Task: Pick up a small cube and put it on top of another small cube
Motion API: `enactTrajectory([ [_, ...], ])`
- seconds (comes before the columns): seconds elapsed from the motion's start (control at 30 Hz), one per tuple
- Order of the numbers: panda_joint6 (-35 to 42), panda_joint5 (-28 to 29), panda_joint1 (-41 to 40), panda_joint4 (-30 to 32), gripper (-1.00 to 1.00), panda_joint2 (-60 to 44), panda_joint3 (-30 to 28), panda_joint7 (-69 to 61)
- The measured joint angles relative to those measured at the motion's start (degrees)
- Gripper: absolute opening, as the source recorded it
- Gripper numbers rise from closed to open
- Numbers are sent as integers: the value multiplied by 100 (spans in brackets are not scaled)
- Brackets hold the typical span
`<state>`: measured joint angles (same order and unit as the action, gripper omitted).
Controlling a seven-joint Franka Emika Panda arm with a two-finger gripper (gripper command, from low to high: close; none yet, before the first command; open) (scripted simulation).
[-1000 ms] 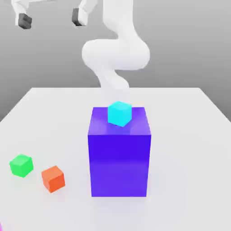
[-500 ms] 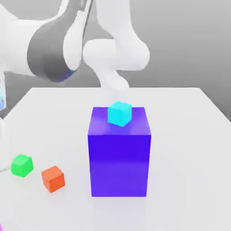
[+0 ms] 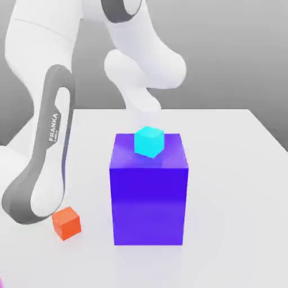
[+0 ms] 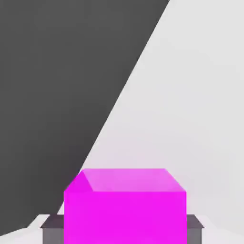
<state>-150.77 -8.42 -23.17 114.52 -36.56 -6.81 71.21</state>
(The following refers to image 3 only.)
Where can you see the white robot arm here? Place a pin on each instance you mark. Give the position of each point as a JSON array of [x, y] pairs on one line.
[[40, 56]]

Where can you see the large purple box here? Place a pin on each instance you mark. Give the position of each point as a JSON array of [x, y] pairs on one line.
[[148, 202]]

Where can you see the small cyan cube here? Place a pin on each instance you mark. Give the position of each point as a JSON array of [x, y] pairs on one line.
[[148, 141]]

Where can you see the small orange cube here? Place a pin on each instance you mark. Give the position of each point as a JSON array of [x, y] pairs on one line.
[[67, 223]]

